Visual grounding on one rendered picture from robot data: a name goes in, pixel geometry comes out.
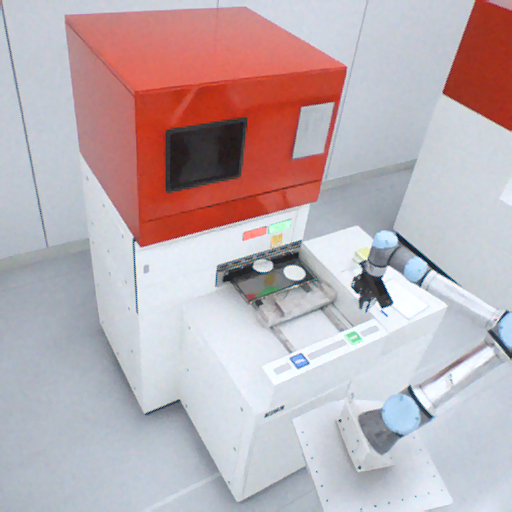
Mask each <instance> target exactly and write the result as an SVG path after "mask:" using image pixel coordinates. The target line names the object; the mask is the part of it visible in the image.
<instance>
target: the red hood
mask: <svg viewBox="0 0 512 512"><path fill-rule="evenodd" d="M65 28H66V36H67V44H68V50H67V53H69V55H68V61H69V69H70V78H71V86H72V94H73V103H74V111H75V120H76V128H77V136H78V145H79V152H80V154H81V155H82V158H83V159H85V161H86V162H87V164H88V166H89V167H90V169H91V170H92V172H93V173H94V176H95V178H96V179H97V181H98V182H99V184H100V185H101V187H102V189H103V190H104V192H105V193H106V196H108V197H109V199H110V200H111V202H112V204H113V205H114V207H115V208H116V210H117V212H118V214H119V216H120V217H121V219H122V220H123V222H124V223H125V225H127V226H128V228H129V231H130V232H131V234H132V235H133V237H134V238H135V240H136V242H137V243H138V246H139V247H140V248H143V247H148V246H152V244H156V243H160V242H164V241H168V240H172V239H176V238H181V237H184V236H188V235H192V234H197V233H201V232H204V231H208V229H213V228H217V227H221V226H225V225H229V224H233V223H237V222H242V221H245V220H249V219H253V218H258V217H262V216H265V214H269V213H274V212H278V211H282V210H285V209H290V208H294V207H298V206H303V205H306V204H310V203H314V202H318V199H319V194H320V189H321V185H322V180H323V175H324V171H325V167H326V161H327V157H328V153H329V149H330V143H331V139H332V135H333V130H334V125H335V121H337V117H336V116H338V112H339V107H340V102H341V98H342V94H343V88H344V84H345V80H346V75H347V69H348V66H347V65H346V64H344V63H342V62H341V61H338V60H336V59H335V58H333V57H331V56H330V55H328V54H326V53H324V52H322V51H320V50H318V49H317V47H315V46H313V45H312V44H310V43H308V42H307V41H304V40H302V39H301V38H299V37H297V36H296V35H294V34H292V33H291V32H288V31H286V30H284V29H283V28H281V27H279V25H278V24H276V23H274V22H273V21H270V20H268V19H267V18H265V17H263V16H262V15H260V14H258V13H257V12H255V11H252V10H251V9H249V8H247V7H221V8H195V9H169V10H142V11H118V12H117V13H91V14H65Z"/></svg>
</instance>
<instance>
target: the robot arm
mask: <svg viewBox="0 0 512 512"><path fill-rule="evenodd" d="M388 266H389V267H391V268H392V269H394V270H395V271H397V272H399V273H401V274H402V275H403V276H404V278H405V279H406V280H407V281H408V282H409V283H412V284H414V285H417V286H419V287H420V288H422V289H424V290H425V291H427V292H429V293H430V295H432V296H434V297H436V298H438V299H439V300H441V301H443V302H444V303H446V304H448V305H449V306H451V307H453V308H455V309H457V310H458V312H460V313H462V314H463V315H465V316H467V317H468V318H470V319H471V320H473V321H476V322H477V323H479V324H481V325H482V326H484V327H486V328H487V329H488V331H487V332H486V334H485V339H484V340H483V341H481V342H480V343H478V344H477V345H474V346H473V348H471V349H470V350H469V351H467V352H466V353H464V354H463V355H461V356H460V357H458V358H456V359H455V360H453V361H452V362H450V364H449V365H447V366H446V367H444V368H443V369H441V370H440V371H439V372H436V373H435V374H433V375H432V376H430V377H429V378H427V380H426V381H424V382H423V383H422V384H419V385H417V384H411V385H409V386H408V387H406V388H405V389H402V390H401V391H399V392H398V393H396V395H393V396H391V397H389V398H388V399H387V400H385V402H384V403H383V406H382V407H381V408H377V409H372V411H367V412H363V413H361V414H360V415H358V421H359V424H360V427H361V430H362V432H363V434H364V436H365V437H366V439H367V441H368V442H369V444H370V445H372V446H373V449H374V450H375V451H376V452H377V453H378V454H380V455H382V456H383V455H384V454H386V453H388V452H389V451H391V448H392V447H393V446H394V445H395V444H396V443H397V441H398V440H399V439H401V438H402V437H404V436H406V435H409V434H411V432H413V431H414V430H416V429H418V428H419V427H421V426H423V425H426V424H427V423H429V422H432V421H433V420H434V419H435V418H436V409H437V408H438V407H440V406H442V405H444V404H445V403H447V402H448V401H450V400H451V398H453V397H454V396H456V395H457V394H459V393H461V392H463V391H464V390H466V389H467V388H469V387H470V386H472V385H473V384H475V382H476V381H478V380H480V379H482V378H483V377H485V376H486V375H488V374H489V373H491V372H492V371H494V370H495V369H497V368H498V367H501V365H502V364H504V363H511V364H512V312H511V311H509V310H507V309H500V308H498V307H495V306H493V305H492V304H490V303H488V302H486V301H485V300H483V299H481V298H480V297H478V296H476V295H473V293H472V292H470V291H468V290H466V289H465V288H463V287H461V286H460V285H458V284H456V283H453V282H452V281H450V280H448V279H446V278H445V276H443V275H441V274H440V273H438V272H436V271H433V270H432V269H430V268H428V267H427V264H426V263H425V262H424V260H422V258H420V257H418V256H415V255H413V254H411V253H410V252H408V251H406V250H405V249H403V248H402V247H400V246H399V244H397V237H396V236H395V234H393V233H391V232H389V231H380V232H378V233H377V234H376V235H375V237H374V240H373V241H372V246H371V249H370V252H369V255H368V259H367V262H366V263H362V264H361V266H360V267H361V268H362V271H361V273H360V274H358V275H357V276H358V278H357V276H354V279H353V282H352V285H351V288H352V289H353V290H354V291H355V292H356V294H357V295H358V294H359V295H360V296H359V298H358V299H357V298H354V303H355V304H356V305H357V307H358V308H359V313H360V315H365V314H366V313H368V312H369V310H370V308H371V307H372V306H373V305H374V304H375V302H376V301H377V302H378V304H379V306H380V308H386V307H389V306H391V305H392V304H393V303H394V302H393V300H392V298H391V296H390V294H389V291H388V289H387V287H386V286H385V284H384V282H383V280H382V279H383V278H384V274H385V273H386V271H387V268H388ZM354 282H355V283H354ZM353 283H354V286H353Z"/></svg>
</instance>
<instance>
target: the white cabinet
mask: <svg viewBox="0 0 512 512"><path fill-rule="evenodd" d="M435 331H437V330H433V331H431V332H429V333H426V334H424V335H422V336H420V337H418V338H415V339H413V340H410V341H408V342H406V344H404V345H402V346H399V347H397V348H394V349H392V350H390V351H388V352H386V353H384V354H381V355H380V356H379V357H376V359H374V360H372V361H370V362H368V363H365V364H363V365H360V366H358V367H356V368H354V369H352V370H349V371H347V372H345V373H342V375H340V376H338V377H336V378H333V379H331V380H329V381H326V382H324V383H322V384H320V385H317V386H315V387H313V388H311V389H308V391H306V392H304V393H301V394H299V395H297V396H295V397H292V398H290V399H288V400H285V401H283V402H281V403H279V404H277V405H274V407H272V408H269V409H267V410H265V411H263V412H261V413H258V414H254V413H253V411H252V410H251V408H250V405H249V404H248V402H247V401H246V399H245V398H244V396H243V395H242V393H241V392H240V390H238V388H237V386H236V385H235V383H234V381H233V380H232V378H231V377H230V375H229V374H228V371H227V370H226V368H225V367H223V365H222V364H221V362H220V361H219V359H218V357H217V355H216V353H215V352H214V350H213V349H212V347H211V346H210V344H209V343H207V341H206V339H205V337H204V335H203V334H202V332H201V331H200V329H199V328H198V326H197V325H196V322H195V321H194V319H192V318H191V316H190V315H189V313H188V311H187V310H186V307H185V306H184V304H183V315H182V349H181V383H180V400H181V402H182V404H183V406H184V408H185V410H186V412H187V414H188V416H189V418H191V420H192V421H193V423H194V425H195V428H196V430H197V431H198V433H199V435H200V437H201V439H202V441H203V442H204V444H206V447H207V449H208V451H209V452H210V454H211V456H212V458H213V460H214V462H215V463H216V466H217V468H218V470H219V472H220V473H222V475H223V477H224V479H225V481H226V483H227V485H228V487H229V489H230V491H231V493H232V494H233V496H234V498H235V500H236V502H240V501H241V500H243V499H245V498H247V497H249V496H250V495H252V494H255V493H257V492H259V491H261V490H262V489H264V488H266V487H268V486H270V485H272V484H274V482H276V481H278V480H280V479H282V478H283V477H285V476H287V475H290V474H292V473H293V472H295V471H297V470H299V469H301V468H302V467H305V466H306V464H305V460H303V457H302V451H301V448H300V445H299V442H298V439H297V436H296V433H295V430H294V427H293V423H292V419H294V418H296V417H299V416H301V415H304V414H306V413H308V412H311V411H313V410H315V409H317V408H320V406H323V405H325V404H327V403H329V402H332V401H339V400H344V398H346V397H347V398H348V399H350V400H366V401H384V402H385V400H387V399H388V398H389V397H391V396H393V395H396V393H398V392H399V391H401V390H402V389H405V388H406V387H407V386H408V384H409V382H410V380H411V377H412V375H413V373H414V371H415V370H416V368H417V366H418V364H420V362H421V359H422V357H423V355H424V353H425V351H426V349H427V347H428V345H429V342H430V340H431V339H432V337H433V335H434V333H435Z"/></svg>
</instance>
